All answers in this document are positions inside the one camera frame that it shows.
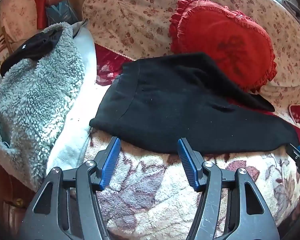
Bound teal patterned bag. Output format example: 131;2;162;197
46;0;78;25

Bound small black garment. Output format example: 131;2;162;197
0;27;63;77

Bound floral beige quilt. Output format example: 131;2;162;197
0;0;300;120

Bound wooden nightstand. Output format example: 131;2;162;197
0;165;35;236

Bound red and white plush blanket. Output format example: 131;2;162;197
85;45;300;239

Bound grey fleece jacket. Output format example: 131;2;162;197
0;22;97;190

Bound black knit pants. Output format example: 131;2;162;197
90;53;300;154

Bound red heart ruffled pillow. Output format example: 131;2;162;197
169;0;277;92

